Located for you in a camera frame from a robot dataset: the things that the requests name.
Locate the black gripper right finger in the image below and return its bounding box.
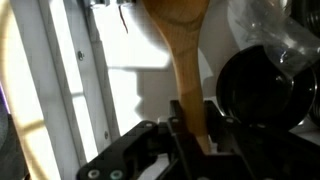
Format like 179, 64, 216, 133
203, 99, 320, 180

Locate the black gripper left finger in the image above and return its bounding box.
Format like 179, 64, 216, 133
76, 99, 205, 180

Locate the wooden spoon with long handle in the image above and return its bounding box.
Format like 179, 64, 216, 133
141, 0, 213, 155

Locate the black round pan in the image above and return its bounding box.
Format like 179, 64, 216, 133
215, 44, 318, 132

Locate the clear plastic bag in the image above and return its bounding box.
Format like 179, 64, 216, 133
227, 0, 320, 78

